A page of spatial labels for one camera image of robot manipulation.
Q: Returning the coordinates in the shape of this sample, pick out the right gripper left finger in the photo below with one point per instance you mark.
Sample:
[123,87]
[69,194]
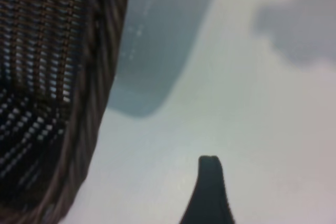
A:
[200,195]

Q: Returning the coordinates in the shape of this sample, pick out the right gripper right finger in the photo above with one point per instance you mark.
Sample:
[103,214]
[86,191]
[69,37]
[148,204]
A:
[216,197]

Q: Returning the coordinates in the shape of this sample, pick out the dark brown wicker basket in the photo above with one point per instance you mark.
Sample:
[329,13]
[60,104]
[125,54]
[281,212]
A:
[39,51]

